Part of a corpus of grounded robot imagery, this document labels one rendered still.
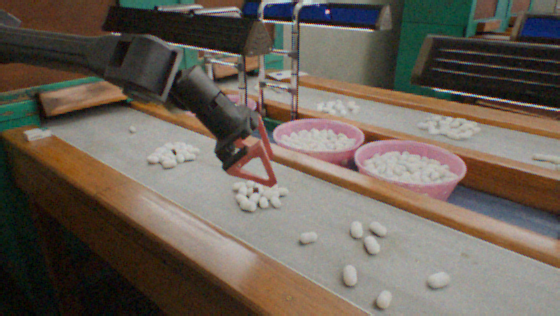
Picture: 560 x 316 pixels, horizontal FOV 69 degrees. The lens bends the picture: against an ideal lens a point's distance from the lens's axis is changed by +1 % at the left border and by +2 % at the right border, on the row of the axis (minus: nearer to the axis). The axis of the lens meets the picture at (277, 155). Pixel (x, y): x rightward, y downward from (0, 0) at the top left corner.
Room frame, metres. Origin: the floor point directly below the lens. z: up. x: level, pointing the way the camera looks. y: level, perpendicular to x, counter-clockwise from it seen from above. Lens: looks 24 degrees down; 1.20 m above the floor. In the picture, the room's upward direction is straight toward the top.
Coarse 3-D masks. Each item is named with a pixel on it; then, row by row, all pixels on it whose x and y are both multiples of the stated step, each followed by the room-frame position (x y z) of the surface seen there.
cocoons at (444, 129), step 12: (324, 108) 1.40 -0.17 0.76; (336, 108) 1.43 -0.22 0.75; (348, 108) 1.44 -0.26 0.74; (432, 120) 1.30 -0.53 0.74; (456, 120) 1.27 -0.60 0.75; (432, 132) 1.16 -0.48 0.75; (444, 132) 1.17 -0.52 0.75; (456, 132) 1.17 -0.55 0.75; (468, 132) 1.15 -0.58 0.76; (540, 156) 0.98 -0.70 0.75; (552, 156) 0.97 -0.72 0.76
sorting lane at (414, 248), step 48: (96, 144) 1.10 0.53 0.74; (144, 144) 1.10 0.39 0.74; (192, 144) 1.10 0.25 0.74; (192, 192) 0.81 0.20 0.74; (288, 192) 0.81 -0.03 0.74; (336, 192) 0.81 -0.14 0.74; (240, 240) 0.62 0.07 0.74; (288, 240) 0.62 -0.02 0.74; (336, 240) 0.63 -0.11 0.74; (384, 240) 0.63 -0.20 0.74; (432, 240) 0.63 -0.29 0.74; (480, 240) 0.63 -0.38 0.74; (336, 288) 0.50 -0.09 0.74; (384, 288) 0.50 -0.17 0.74; (432, 288) 0.50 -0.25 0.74; (480, 288) 0.50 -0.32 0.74; (528, 288) 0.50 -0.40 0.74
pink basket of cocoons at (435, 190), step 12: (372, 144) 1.03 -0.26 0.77; (384, 144) 1.05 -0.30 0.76; (396, 144) 1.05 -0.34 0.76; (408, 144) 1.05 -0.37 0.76; (420, 144) 1.03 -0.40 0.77; (360, 156) 0.98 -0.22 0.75; (420, 156) 1.02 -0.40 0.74; (432, 156) 1.00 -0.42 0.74; (444, 156) 0.98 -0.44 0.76; (456, 156) 0.94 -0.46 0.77; (360, 168) 0.88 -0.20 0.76; (456, 168) 0.92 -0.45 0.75; (384, 180) 0.82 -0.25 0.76; (456, 180) 0.82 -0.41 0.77; (420, 192) 0.80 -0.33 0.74; (432, 192) 0.81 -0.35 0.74
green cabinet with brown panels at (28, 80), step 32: (0, 0) 1.22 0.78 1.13; (32, 0) 1.29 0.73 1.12; (64, 0) 1.36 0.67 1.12; (96, 0) 1.43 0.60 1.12; (128, 0) 1.50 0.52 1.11; (160, 0) 1.61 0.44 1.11; (192, 0) 1.71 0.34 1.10; (224, 0) 1.86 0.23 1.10; (64, 32) 1.34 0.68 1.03; (96, 32) 1.42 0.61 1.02; (192, 64) 1.69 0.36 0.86; (0, 96) 1.16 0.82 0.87; (32, 96) 1.23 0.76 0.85
